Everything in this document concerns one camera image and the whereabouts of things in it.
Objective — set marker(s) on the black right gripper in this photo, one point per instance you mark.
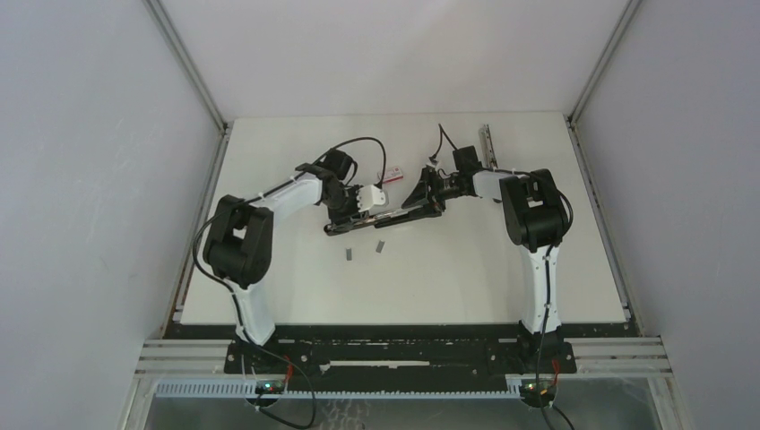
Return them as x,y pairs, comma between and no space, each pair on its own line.
425,192

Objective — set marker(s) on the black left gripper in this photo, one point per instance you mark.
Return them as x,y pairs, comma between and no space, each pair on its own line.
352,215

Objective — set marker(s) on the black stapler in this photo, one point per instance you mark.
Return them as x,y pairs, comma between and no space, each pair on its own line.
380,220

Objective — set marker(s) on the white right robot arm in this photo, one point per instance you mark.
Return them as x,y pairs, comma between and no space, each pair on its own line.
537,217

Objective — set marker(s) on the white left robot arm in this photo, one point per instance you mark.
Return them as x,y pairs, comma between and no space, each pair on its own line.
238,238

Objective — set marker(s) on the red white staple box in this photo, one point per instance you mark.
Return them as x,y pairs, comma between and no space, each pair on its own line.
391,175

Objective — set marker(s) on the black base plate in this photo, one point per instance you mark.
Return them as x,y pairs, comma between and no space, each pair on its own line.
402,358

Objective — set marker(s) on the aluminium frame rail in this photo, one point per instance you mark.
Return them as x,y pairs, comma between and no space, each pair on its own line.
177,47

